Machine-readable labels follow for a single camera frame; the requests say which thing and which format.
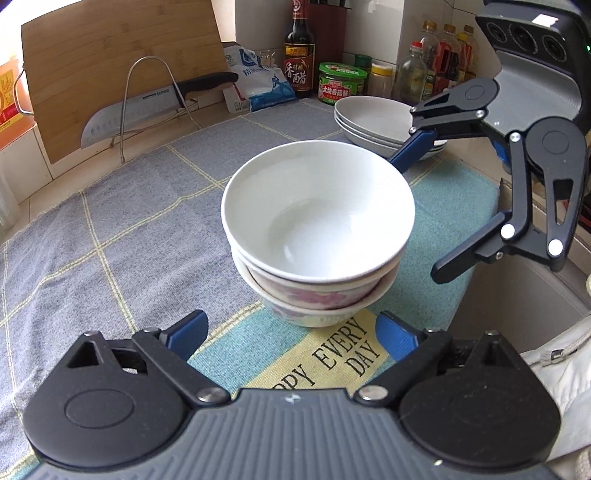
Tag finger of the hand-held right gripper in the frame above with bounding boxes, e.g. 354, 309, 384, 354
431, 131, 580, 284
389, 84, 489, 171

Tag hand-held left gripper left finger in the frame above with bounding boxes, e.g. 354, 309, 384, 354
65, 310, 230, 409

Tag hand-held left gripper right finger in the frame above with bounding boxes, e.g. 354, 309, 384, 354
353, 311, 527, 409

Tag white plate fruit print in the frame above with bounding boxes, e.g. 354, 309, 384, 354
334, 95, 419, 144
344, 131, 448, 160
339, 122, 416, 153

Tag white bowl floral print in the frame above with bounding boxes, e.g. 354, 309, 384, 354
231, 244, 407, 310
221, 141, 415, 283
245, 270, 398, 328

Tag glass bottle red cap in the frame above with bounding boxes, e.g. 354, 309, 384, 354
393, 42, 428, 103

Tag yellow cap sauce bottle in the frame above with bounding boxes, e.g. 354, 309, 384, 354
457, 25, 477, 81

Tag yellow lid spice jar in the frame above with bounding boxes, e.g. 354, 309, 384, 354
369, 63, 395, 99

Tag red label sauce bottle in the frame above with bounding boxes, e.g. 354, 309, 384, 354
434, 24, 462, 88

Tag green lid sauce jar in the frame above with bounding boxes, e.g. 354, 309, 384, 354
318, 62, 369, 106

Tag gold cap sauce bottle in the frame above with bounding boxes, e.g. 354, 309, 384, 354
420, 21, 441, 88

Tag grey checked dish mat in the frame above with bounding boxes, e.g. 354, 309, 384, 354
0, 99, 502, 467

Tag dark wooden knife block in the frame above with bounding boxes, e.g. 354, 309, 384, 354
307, 0, 348, 93

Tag dark vinegar bottle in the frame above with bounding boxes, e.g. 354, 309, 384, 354
283, 0, 316, 99

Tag white blue salt bag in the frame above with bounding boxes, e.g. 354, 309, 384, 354
224, 42, 297, 113

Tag person's light clothing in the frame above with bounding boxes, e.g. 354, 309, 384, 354
519, 318, 591, 480

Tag small white packet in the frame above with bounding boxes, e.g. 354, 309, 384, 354
223, 85, 252, 114

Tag orange cooking wine jug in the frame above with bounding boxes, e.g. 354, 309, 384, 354
0, 60, 35, 151

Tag bamboo cutting board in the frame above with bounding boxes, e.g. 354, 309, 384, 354
21, 0, 241, 164

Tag steel kitchen knife black handle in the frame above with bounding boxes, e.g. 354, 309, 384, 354
81, 71, 239, 149

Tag metal wire rack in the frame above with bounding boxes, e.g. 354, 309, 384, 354
108, 56, 202, 163

